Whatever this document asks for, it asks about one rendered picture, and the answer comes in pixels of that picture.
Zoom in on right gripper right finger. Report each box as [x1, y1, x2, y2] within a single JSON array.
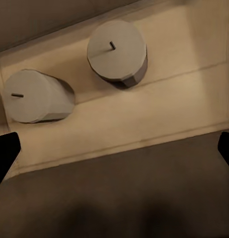
[[218, 131, 229, 165]]

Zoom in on pillar candle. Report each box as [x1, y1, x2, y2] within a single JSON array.
[[1, 68, 75, 124], [87, 19, 148, 89]]

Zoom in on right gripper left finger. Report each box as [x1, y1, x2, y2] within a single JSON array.
[[0, 131, 21, 183]]

